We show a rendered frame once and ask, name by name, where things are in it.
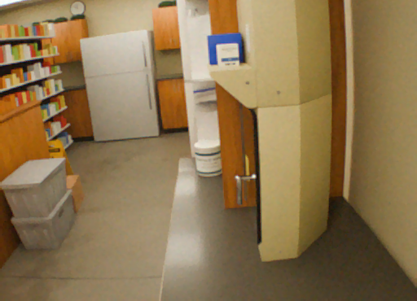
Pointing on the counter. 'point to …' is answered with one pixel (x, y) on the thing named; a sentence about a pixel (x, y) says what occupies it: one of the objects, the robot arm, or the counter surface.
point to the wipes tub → (208, 158)
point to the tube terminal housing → (290, 113)
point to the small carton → (227, 54)
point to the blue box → (222, 43)
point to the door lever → (241, 186)
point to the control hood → (237, 81)
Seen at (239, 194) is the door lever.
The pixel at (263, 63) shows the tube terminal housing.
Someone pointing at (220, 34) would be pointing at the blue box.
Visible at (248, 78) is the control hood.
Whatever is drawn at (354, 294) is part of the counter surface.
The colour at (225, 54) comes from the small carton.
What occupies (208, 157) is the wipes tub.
